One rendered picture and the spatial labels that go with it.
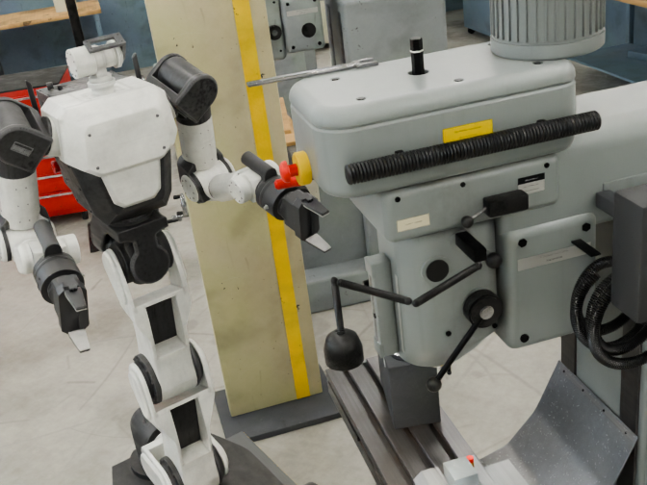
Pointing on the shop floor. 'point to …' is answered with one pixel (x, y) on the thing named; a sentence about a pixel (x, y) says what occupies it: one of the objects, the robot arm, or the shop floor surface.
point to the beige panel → (247, 228)
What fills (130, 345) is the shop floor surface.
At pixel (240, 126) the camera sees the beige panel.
